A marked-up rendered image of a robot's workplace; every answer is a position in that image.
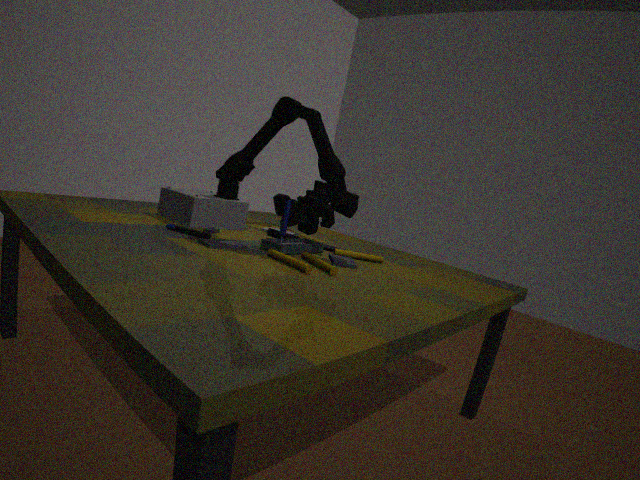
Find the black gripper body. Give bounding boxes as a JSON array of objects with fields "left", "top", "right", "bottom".
[{"left": 273, "top": 189, "right": 335, "bottom": 228}]

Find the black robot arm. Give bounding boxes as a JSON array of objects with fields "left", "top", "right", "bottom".
[{"left": 213, "top": 96, "right": 360, "bottom": 218}]

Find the keyboard with white letter keys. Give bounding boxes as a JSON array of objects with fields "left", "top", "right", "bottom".
[{"left": 259, "top": 238, "right": 324, "bottom": 255}]

